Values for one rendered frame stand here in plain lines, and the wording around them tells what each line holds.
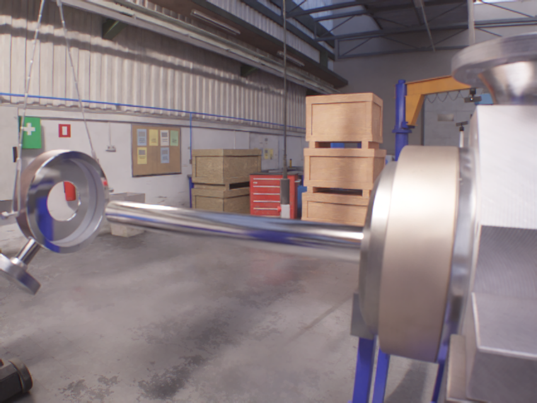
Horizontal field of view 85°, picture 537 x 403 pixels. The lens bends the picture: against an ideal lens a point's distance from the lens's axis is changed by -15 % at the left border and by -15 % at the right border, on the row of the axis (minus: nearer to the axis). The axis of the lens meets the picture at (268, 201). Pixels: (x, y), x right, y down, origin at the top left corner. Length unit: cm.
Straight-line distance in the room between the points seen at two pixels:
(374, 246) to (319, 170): 449
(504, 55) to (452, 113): 1338
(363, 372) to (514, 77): 96
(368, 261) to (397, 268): 5
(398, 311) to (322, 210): 453
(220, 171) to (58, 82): 282
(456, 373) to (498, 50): 40
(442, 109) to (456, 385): 1369
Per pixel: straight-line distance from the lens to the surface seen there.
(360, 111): 484
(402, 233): 46
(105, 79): 618
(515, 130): 50
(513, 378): 32
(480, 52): 55
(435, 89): 778
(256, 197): 546
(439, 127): 1387
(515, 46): 53
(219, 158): 541
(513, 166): 45
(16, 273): 118
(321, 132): 499
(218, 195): 545
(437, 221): 47
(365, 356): 118
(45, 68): 572
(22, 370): 218
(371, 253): 50
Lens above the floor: 125
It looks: 8 degrees down
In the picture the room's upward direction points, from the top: straight up
